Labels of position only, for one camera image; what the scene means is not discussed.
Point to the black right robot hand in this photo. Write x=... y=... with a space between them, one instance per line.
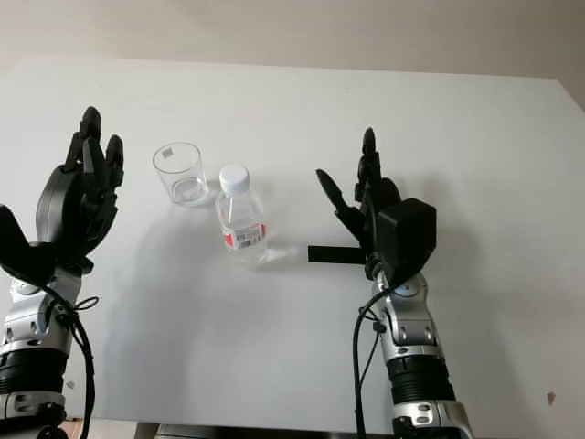
x=365 y=215

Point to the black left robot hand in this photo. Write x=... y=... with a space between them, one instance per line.
x=59 y=201

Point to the clear plastic water bottle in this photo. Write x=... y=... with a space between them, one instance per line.
x=240 y=219

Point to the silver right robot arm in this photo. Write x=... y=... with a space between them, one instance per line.
x=413 y=347

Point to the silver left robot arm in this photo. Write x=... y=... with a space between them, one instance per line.
x=32 y=329

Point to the clear glass cup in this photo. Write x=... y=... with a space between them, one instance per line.
x=180 y=178

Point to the black tape strip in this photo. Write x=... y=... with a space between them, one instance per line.
x=331 y=254

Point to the dark robot torso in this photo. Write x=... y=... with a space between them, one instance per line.
x=274 y=432

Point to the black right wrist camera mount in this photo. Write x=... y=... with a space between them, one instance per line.
x=407 y=233

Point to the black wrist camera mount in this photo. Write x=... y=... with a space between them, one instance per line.
x=407 y=233
x=18 y=256

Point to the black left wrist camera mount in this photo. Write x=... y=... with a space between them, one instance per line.
x=18 y=256

